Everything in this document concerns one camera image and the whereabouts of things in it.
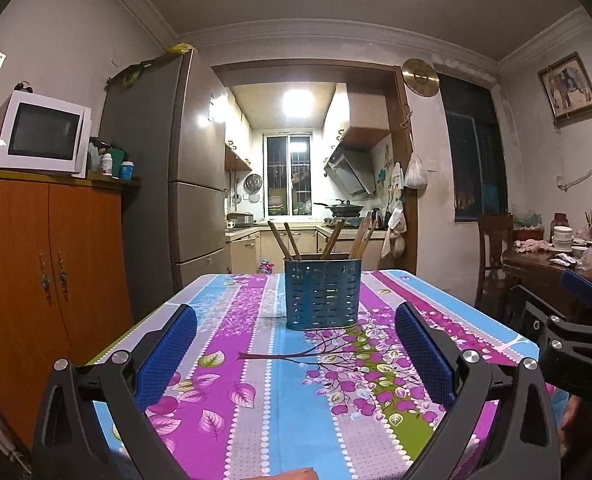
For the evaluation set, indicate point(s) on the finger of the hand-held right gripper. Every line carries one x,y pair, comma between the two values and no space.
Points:
581,287
576,365

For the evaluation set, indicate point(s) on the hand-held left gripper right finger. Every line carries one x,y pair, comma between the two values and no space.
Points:
426,355

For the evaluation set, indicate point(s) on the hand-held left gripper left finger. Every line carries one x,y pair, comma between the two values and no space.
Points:
168,355

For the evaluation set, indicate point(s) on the blue metal utensil holder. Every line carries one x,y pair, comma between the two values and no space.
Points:
323,292

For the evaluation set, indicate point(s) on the bunch of wooden chopsticks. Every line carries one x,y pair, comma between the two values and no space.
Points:
360,242

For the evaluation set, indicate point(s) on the person's right hand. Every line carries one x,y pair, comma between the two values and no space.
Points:
581,415

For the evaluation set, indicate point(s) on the person's left hand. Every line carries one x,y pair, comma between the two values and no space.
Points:
296,475

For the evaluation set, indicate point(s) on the stack of white bowls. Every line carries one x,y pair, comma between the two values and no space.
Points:
562,237

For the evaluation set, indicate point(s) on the wooden dining table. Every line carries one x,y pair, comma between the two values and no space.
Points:
531,260

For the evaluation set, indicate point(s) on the crumpled cloth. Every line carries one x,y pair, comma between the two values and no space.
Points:
533,246

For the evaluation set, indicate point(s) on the red jar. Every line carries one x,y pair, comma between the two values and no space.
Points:
558,220

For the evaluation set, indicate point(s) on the wooden chair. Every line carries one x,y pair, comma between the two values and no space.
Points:
495,250

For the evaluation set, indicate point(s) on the floral striped tablecloth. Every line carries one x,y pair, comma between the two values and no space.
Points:
276,410

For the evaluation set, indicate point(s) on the hanging cloth bag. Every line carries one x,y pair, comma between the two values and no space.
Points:
393,232

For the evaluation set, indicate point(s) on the kitchen base cabinets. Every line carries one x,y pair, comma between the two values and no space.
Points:
248,252

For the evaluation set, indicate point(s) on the colourful packet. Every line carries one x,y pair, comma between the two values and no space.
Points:
267,267

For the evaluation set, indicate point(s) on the metal kettle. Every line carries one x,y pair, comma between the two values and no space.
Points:
376,216

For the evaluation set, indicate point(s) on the orange wooden cabinet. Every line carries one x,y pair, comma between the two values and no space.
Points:
21,280

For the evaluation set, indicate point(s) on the dark window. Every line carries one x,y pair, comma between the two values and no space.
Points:
473,160

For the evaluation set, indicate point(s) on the black wok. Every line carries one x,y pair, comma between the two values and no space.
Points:
341,206

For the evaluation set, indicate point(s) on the white plastic bag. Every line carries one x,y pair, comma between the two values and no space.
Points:
416,174

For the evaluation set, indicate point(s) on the grey refrigerator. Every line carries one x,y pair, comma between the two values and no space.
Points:
151,170

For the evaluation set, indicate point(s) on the round metal strainer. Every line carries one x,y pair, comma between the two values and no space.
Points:
252,183

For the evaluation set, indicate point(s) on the white bottle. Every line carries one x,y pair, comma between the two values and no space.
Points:
106,165

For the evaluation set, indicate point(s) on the metal range hood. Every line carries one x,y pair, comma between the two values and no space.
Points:
350,170

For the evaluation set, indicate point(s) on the green box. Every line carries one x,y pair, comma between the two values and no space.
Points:
117,154

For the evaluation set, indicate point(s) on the barred kitchen window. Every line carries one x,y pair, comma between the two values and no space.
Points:
287,172

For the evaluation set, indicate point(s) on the white microwave oven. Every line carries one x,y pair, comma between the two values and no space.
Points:
41,132

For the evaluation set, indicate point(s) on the kitchen ceiling light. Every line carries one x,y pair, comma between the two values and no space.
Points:
297,102

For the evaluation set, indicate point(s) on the yellow bag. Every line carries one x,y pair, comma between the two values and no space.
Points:
182,48

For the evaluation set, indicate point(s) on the elephant wall picture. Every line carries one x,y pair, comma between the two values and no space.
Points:
570,87

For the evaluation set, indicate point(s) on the gold wall clock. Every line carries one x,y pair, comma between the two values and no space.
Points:
420,76

